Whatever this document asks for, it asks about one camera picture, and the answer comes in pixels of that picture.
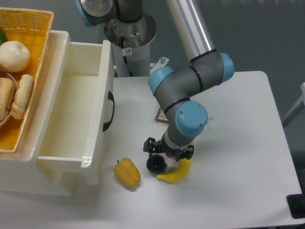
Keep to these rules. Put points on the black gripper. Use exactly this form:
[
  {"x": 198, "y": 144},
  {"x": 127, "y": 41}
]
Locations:
[{"x": 166, "y": 145}]

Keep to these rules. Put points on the dark purple mangosteen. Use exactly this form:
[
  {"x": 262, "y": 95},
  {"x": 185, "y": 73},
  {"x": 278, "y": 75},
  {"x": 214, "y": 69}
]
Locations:
[{"x": 156, "y": 164}]

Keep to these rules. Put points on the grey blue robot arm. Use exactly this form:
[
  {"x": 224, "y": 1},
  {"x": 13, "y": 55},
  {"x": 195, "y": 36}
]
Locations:
[{"x": 173, "y": 90}]

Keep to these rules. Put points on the red bell pepper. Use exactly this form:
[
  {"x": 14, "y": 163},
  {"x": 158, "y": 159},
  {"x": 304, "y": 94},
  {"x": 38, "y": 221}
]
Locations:
[{"x": 171, "y": 156}]

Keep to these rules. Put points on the yellow banana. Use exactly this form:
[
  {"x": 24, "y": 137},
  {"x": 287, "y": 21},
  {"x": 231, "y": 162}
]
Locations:
[{"x": 178, "y": 173}]

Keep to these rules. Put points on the bread slice in plastic bag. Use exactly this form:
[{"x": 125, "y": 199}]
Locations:
[{"x": 161, "y": 118}]

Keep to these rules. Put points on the yellow bell pepper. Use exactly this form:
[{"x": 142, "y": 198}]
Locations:
[{"x": 127, "y": 172}]

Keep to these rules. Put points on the white plastic drawer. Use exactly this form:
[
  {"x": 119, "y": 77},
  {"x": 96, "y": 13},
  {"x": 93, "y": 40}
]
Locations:
[{"x": 74, "y": 139}]

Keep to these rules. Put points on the black device at table edge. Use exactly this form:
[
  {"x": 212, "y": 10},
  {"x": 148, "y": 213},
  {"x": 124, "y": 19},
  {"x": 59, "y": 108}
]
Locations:
[{"x": 296, "y": 204}]

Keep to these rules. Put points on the white furniture leg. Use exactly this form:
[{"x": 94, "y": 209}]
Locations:
[{"x": 295, "y": 109}]

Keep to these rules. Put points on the white drawer cabinet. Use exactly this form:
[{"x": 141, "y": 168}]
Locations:
[{"x": 22, "y": 171}]

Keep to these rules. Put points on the long beige bread roll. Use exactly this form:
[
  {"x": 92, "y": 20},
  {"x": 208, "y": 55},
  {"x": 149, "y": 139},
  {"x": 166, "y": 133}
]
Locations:
[{"x": 22, "y": 97}]

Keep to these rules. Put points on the beige bread in bowl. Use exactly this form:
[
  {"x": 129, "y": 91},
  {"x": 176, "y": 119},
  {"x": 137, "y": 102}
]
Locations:
[{"x": 7, "y": 89}]

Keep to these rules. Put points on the white round bun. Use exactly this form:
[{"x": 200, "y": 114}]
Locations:
[{"x": 14, "y": 56}]

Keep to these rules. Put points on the metal bowl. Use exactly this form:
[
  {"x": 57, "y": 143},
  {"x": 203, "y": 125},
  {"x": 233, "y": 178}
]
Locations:
[{"x": 7, "y": 75}]

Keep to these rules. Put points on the yellow woven basket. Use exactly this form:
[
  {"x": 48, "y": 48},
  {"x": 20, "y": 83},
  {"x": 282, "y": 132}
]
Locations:
[{"x": 23, "y": 39}]

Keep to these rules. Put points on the green vegetable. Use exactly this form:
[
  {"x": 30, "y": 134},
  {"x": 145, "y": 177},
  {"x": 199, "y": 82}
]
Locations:
[{"x": 3, "y": 37}]

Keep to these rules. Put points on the black drawer handle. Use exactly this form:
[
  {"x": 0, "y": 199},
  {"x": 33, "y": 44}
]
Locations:
[{"x": 110, "y": 111}]

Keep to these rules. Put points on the metal mounting bracket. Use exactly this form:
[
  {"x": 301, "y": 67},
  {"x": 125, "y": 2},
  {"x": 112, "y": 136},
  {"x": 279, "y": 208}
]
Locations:
[{"x": 162, "y": 62}]

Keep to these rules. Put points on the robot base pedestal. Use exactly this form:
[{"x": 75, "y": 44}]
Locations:
[{"x": 131, "y": 45}]

